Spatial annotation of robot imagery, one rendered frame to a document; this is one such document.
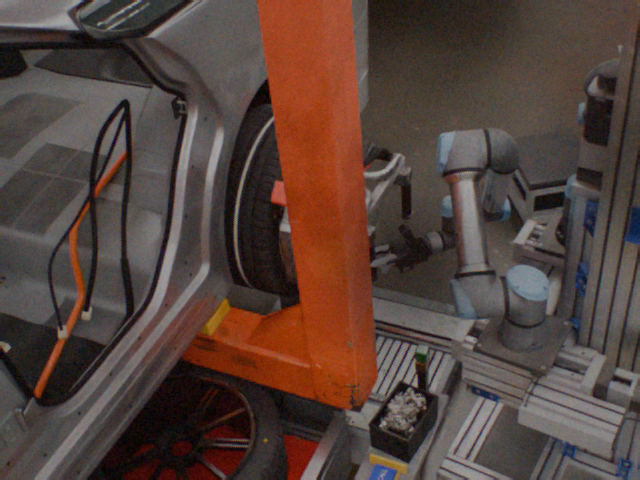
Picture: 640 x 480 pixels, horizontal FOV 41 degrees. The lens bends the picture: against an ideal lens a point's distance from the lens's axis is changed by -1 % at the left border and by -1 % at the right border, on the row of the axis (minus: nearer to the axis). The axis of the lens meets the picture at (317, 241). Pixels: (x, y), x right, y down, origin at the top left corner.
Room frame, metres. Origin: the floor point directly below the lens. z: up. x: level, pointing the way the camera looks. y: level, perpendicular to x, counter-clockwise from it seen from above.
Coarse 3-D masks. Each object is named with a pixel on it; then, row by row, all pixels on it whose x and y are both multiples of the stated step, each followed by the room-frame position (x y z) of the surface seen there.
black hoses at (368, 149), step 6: (366, 144) 2.43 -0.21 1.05; (372, 144) 2.43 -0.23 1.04; (366, 150) 2.40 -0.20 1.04; (372, 150) 2.40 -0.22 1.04; (378, 150) 2.40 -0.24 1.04; (384, 150) 2.42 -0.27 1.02; (366, 156) 2.39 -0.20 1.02; (372, 156) 2.38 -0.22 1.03; (378, 156) 2.45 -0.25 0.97; (384, 156) 2.44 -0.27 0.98; (390, 156) 2.44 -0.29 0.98; (366, 162) 2.38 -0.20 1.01
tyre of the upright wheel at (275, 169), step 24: (264, 120) 2.45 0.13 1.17; (240, 144) 2.35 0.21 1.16; (264, 144) 2.33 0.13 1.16; (240, 168) 2.28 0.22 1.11; (264, 168) 2.25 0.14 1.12; (264, 192) 2.19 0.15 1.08; (240, 216) 2.17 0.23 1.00; (264, 216) 2.14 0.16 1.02; (240, 240) 2.15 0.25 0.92; (264, 240) 2.11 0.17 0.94; (240, 264) 2.14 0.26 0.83; (264, 264) 2.10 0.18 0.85; (264, 288) 2.15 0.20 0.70; (288, 288) 2.17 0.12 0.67
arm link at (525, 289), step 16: (512, 272) 1.71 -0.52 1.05; (528, 272) 1.71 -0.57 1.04; (512, 288) 1.66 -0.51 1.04; (528, 288) 1.64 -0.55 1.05; (544, 288) 1.65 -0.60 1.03; (512, 304) 1.64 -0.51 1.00; (528, 304) 1.63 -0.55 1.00; (544, 304) 1.65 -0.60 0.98; (512, 320) 1.65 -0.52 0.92; (528, 320) 1.63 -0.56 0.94
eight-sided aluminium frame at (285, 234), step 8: (280, 224) 2.14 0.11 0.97; (288, 224) 2.13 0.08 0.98; (280, 232) 2.13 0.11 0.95; (288, 232) 2.11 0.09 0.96; (288, 240) 2.13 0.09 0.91; (288, 248) 2.13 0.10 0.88; (288, 256) 2.12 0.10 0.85; (288, 264) 2.12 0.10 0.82; (288, 272) 2.13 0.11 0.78; (288, 280) 2.13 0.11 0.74; (296, 280) 2.11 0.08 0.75
